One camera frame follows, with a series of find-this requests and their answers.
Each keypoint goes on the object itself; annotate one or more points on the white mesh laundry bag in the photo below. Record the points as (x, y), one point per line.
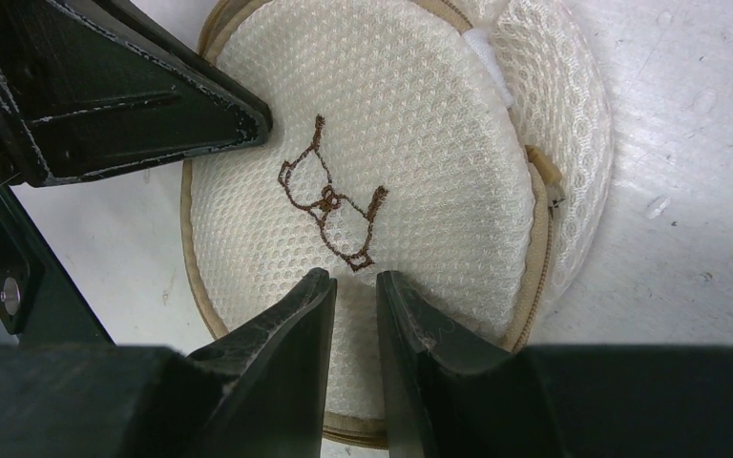
(465, 144)

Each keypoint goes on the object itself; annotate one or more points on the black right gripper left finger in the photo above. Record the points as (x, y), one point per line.
(259, 391)

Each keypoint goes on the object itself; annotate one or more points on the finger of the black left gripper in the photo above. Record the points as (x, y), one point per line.
(97, 89)

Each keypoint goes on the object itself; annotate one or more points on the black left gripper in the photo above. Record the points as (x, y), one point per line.
(39, 302)

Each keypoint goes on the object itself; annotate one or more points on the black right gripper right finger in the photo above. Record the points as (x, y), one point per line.
(450, 393)

